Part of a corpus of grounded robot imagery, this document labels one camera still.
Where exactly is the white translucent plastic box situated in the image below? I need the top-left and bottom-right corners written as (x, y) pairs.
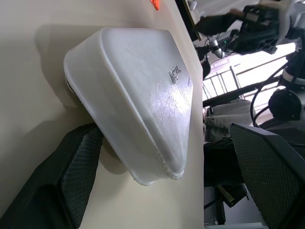
top-left (62, 26), bottom-right (193, 187)

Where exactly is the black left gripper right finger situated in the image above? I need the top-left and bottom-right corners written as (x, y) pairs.
top-left (229, 123), bottom-right (305, 229)

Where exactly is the wooden board with dark edge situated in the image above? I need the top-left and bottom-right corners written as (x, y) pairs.
top-left (182, 0), bottom-right (203, 42)

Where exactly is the black metal railing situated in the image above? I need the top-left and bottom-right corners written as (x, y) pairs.
top-left (202, 65), bottom-right (242, 102)

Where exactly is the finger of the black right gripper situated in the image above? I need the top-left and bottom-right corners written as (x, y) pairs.
top-left (194, 9), bottom-right (245, 37)

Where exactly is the grey crumpled cloth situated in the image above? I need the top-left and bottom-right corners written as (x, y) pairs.
top-left (203, 99), bottom-right (254, 144)

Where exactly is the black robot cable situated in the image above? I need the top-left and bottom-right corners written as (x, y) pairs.
top-left (250, 71), bottom-right (305, 128)

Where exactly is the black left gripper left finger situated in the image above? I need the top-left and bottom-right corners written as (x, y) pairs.
top-left (0, 123), bottom-right (103, 229)

